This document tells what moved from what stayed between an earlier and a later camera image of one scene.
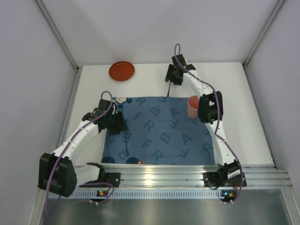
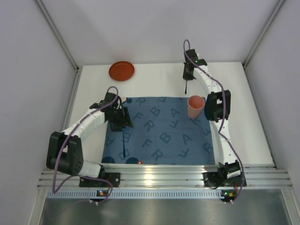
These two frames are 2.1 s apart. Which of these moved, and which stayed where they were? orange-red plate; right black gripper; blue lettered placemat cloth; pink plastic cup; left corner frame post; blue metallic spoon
Moved: blue metallic spoon; right black gripper
Stayed: blue lettered placemat cloth; left corner frame post; pink plastic cup; orange-red plate
